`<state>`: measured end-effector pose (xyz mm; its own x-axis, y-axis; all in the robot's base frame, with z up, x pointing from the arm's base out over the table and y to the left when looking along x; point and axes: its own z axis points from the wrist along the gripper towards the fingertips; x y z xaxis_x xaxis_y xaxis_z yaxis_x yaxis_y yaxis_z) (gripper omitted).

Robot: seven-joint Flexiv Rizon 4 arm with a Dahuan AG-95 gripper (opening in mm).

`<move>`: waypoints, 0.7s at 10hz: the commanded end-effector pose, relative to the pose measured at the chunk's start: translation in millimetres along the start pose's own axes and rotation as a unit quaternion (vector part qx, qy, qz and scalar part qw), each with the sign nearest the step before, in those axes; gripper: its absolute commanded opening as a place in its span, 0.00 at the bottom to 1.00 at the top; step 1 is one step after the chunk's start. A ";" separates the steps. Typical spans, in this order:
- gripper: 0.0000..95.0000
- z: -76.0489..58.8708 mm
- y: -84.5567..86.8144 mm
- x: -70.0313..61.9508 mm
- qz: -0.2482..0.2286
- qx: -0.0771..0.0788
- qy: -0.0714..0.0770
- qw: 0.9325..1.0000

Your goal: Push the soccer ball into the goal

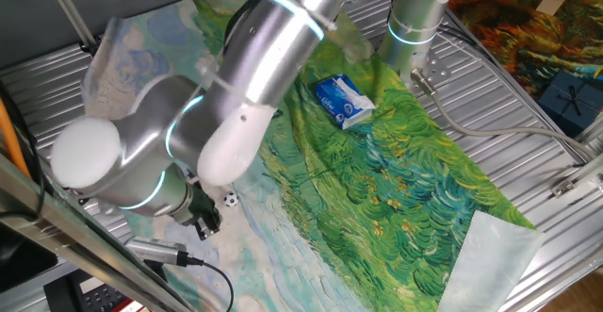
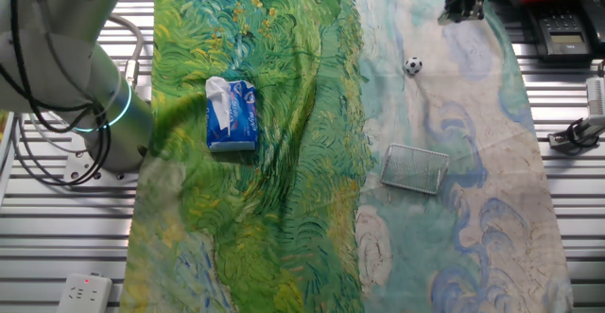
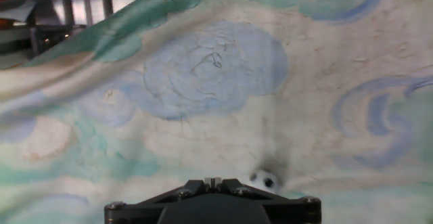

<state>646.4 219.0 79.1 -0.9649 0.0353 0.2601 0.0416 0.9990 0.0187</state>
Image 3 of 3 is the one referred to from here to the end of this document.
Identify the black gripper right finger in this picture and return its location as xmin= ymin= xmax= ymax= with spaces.
xmin=213 ymin=178 xmax=322 ymax=224

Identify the painted landscape tablecloth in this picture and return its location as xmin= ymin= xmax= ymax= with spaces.
xmin=0 ymin=0 xmax=433 ymax=224

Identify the black and white soccer ball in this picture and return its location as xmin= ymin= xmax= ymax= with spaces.
xmin=248 ymin=169 xmax=281 ymax=195

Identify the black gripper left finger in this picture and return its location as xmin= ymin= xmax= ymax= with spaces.
xmin=104 ymin=178 xmax=214 ymax=224

